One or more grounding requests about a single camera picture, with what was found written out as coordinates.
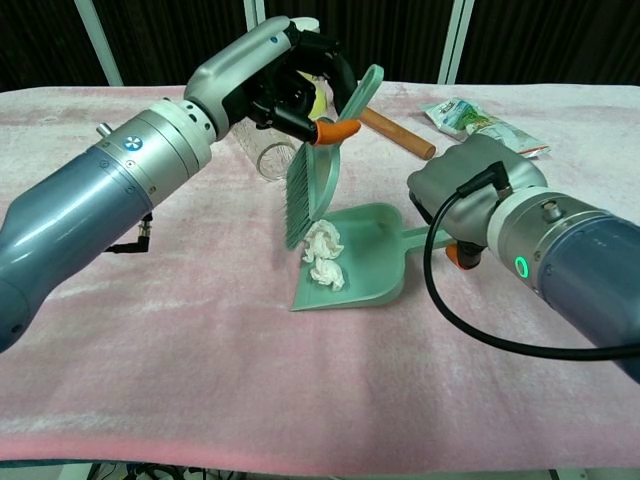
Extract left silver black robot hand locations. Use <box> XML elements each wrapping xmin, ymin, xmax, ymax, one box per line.
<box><xmin>183</xmin><ymin>15</ymin><xmax>363</xmax><ymax>148</ymax></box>

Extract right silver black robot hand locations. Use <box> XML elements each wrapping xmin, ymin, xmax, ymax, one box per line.
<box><xmin>407</xmin><ymin>132</ymin><xmax>547</xmax><ymax>269</ymax></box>

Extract green dustpan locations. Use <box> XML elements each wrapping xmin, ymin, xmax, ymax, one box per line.
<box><xmin>289</xmin><ymin>202</ymin><xmax>457</xmax><ymax>313</ymax></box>

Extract green hand broom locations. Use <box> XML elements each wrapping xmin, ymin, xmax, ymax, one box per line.
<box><xmin>283</xmin><ymin>64</ymin><xmax>386</xmax><ymax>250</ymax></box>

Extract white paper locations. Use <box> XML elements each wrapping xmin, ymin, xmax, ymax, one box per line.
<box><xmin>309</xmin><ymin>258</ymin><xmax>349</xmax><ymax>293</ymax></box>
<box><xmin>301</xmin><ymin>218</ymin><xmax>347</xmax><ymax>264</ymax></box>

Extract green snack packet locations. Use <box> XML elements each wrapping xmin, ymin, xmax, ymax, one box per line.
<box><xmin>418</xmin><ymin>95</ymin><xmax>552</xmax><ymax>161</ymax></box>

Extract wooden rolling pin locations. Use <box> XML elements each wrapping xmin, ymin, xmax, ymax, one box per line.
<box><xmin>359</xmin><ymin>106</ymin><xmax>438</xmax><ymax>161</ymax></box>

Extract clear plastic cup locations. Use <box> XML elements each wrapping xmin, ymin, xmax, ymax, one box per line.
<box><xmin>233</xmin><ymin>117</ymin><xmax>299</xmax><ymax>184</ymax></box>

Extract pink tablecloth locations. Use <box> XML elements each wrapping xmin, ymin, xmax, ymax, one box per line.
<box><xmin>0</xmin><ymin>79</ymin><xmax>640</xmax><ymax>474</ymax></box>

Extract grey partition post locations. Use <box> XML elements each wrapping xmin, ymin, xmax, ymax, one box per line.
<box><xmin>437</xmin><ymin>0</ymin><xmax>474</xmax><ymax>86</ymax></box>
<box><xmin>242</xmin><ymin>0</ymin><xmax>267</xmax><ymax>42</ymax></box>
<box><xmin>74</xmin><ymin>0</ymin><xmax>124</xmax><ymax>89</ymax></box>

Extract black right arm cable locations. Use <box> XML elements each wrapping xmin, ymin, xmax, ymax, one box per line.
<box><xmin>423</xmin><ymin>160</ymin><xmax>640</xmax><ymax>362</ymax></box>

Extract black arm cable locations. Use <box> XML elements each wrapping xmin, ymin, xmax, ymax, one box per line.
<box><xmin>423</xmin><ymin>160</ymin><xmax>640</xmax><ymax>362</ymax></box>
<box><xmin>102</xmin><ymin>211</ymin><xmax>154</xmax><ymax>256</ymax></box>

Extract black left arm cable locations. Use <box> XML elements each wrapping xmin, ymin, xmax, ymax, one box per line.
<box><xmin>102</xmin><ymin>211</ymin><xmax>154</xmax><ymax>256</ymax></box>

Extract tangled floor cables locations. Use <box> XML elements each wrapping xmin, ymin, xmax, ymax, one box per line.
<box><xmin>89</xmin><ymin>462</ymin><xmax>214</xmax><ymax>480</ymax></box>

